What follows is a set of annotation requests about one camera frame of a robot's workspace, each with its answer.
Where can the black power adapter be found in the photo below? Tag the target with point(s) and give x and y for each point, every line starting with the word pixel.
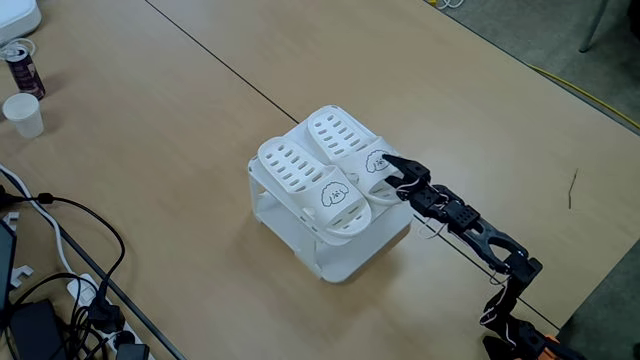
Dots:
pixel 132 352

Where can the purple drink can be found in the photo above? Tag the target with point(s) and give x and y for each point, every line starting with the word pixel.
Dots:
pixel 27 75

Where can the white paper cup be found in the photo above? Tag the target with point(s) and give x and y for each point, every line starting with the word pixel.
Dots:
pixel 24 117

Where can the grey chair leg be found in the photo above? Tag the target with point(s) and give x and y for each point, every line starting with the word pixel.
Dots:
pixel 595 25

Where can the white box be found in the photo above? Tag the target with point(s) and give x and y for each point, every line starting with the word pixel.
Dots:
pixel 17 17

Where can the orange and black clamp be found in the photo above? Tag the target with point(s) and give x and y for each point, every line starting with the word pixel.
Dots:
pixel 552 347

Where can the black laptop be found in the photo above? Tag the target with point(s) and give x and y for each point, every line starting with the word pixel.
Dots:
pixel 6 265

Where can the white slipper with dog print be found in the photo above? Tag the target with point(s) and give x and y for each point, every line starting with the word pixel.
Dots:
pixel 350 207
pixel 377 145

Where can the black power brick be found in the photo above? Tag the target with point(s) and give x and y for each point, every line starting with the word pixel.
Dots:
pixel 37 330

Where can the white two-tier shoe rack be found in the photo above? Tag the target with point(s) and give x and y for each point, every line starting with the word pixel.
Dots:
pixel 350 257

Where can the black plug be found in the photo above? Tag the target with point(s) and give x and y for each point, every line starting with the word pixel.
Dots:
pixel 105 317

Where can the white printed bracket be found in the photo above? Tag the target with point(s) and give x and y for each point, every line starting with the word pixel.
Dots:
pixel 11 220
pixel 21 276

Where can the white power strip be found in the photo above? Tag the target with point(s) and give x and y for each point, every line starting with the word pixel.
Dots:
pixel 80 290

